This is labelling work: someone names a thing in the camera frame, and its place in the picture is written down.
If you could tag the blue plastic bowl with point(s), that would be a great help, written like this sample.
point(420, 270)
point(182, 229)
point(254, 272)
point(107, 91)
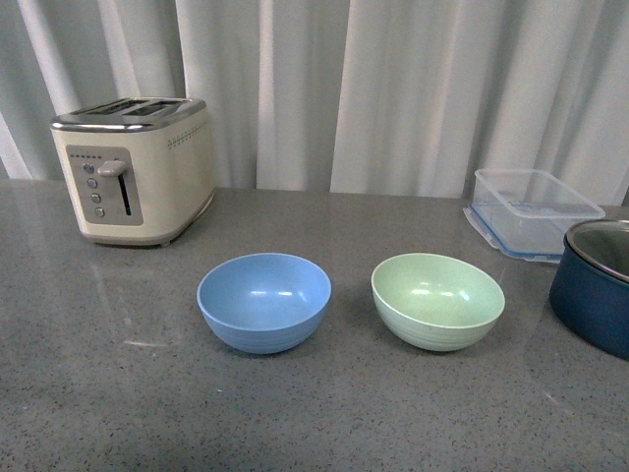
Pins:
point(264, 303)

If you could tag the green plastic bowl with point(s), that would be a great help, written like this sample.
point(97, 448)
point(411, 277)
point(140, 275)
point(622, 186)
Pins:
point(435, 302)

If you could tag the white curtain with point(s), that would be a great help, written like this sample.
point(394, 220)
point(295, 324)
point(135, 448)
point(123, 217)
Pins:
point(380, 97)

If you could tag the cream two-slot toaster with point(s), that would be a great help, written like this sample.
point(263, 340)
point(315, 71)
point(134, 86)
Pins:
point(138, 169)

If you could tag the clear plastic food container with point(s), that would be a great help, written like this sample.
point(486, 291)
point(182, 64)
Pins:
point(525, 213)

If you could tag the dark blue saucepan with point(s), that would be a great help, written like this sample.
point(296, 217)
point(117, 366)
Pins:
point(591, 303)

